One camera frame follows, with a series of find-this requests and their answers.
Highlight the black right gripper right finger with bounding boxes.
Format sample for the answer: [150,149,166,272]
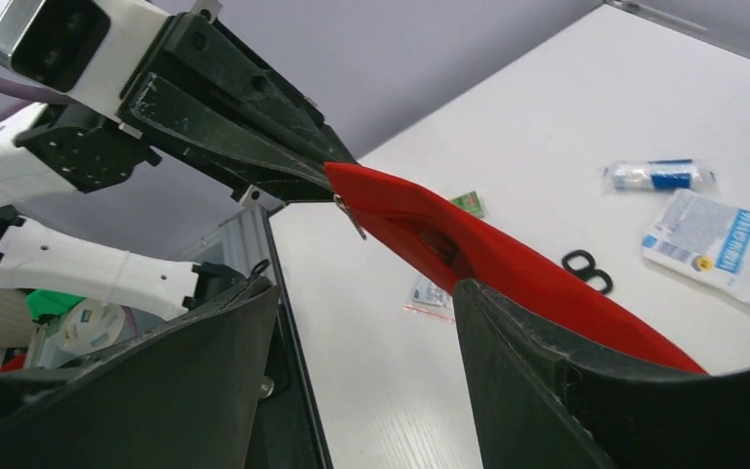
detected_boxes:
[454,279,750,468]

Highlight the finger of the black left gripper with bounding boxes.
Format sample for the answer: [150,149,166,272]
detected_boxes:
[156,12,355,164]
[118,72,337,202]

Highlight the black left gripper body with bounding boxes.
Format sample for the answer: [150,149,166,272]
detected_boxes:
[16,104,162,193]

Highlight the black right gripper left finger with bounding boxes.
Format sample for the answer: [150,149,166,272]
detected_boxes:
[0,277,279,468]

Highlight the red first aid pouch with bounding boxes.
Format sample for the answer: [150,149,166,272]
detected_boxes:
[324,162,705,374]

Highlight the clear bag of wipes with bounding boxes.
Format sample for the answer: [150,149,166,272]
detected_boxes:
[403,275,455,322]

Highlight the clutter beside the table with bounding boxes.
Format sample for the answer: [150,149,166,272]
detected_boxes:
[0,289,141,373]

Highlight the small green box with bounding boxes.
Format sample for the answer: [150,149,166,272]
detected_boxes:
[450,191,485,219]

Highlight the white blue label packet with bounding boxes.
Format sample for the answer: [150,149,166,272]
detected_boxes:
[642,189,750,305]

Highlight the small white blue tube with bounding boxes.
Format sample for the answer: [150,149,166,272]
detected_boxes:
[602,158,717,192]

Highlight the left side frame rail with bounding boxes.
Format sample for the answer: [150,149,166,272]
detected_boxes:
[183,208,333,468]

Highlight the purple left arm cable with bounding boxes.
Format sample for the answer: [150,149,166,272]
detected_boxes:
[0,55,72,134]

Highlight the black handled scissors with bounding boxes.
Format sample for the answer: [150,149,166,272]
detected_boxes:
[561,249,614,295]

